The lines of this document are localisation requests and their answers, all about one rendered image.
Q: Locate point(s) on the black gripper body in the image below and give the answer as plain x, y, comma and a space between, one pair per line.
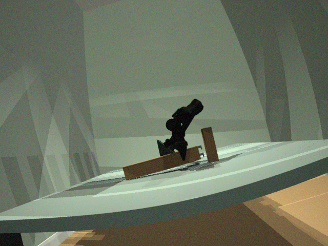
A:
180, 140

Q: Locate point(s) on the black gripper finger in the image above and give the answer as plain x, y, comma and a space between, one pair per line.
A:
182, 152

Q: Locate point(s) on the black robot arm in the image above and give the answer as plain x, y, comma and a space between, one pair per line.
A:
185, 116

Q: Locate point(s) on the brown wooden post with slot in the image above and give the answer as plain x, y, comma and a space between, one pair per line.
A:
209, 144

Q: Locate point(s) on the wooden board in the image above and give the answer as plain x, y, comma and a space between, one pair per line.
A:
161, 163

